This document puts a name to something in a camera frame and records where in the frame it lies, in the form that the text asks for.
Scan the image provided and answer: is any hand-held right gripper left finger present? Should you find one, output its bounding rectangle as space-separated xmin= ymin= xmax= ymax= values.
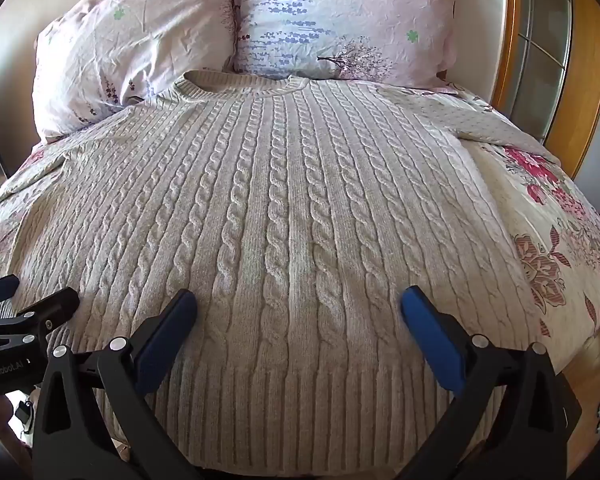
xmin=32 ymin=289 xmax=201 ymax=480

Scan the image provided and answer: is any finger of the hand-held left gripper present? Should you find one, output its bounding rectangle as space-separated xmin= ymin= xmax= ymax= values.
xmin=0 ymin=287 xmax=81 ymax=357
xmin=0 ymin=275 xmax=21 ymax=309

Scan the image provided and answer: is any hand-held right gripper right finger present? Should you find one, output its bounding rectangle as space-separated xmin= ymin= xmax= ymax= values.
xmin=400 ymin=285 xmax=583 ymax=480

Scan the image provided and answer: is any beige cable-knit sweater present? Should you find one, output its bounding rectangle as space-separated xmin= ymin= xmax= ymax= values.
xmin=0 ymin=71 xmax=563 ymax=476

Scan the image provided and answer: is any cream floral bed sheet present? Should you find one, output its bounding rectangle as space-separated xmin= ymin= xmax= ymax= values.
xmin=0 ymin=80 xmax=600 ymax=376

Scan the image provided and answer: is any pink floral pillow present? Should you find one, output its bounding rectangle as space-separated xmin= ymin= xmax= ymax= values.
xmin=32 ymin=0 xmax=238 ymax=143

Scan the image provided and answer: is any pink and blue lavender pillow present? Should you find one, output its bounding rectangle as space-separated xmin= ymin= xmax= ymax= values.
xmin=230 ymin=0 xmax=473 ymax=95

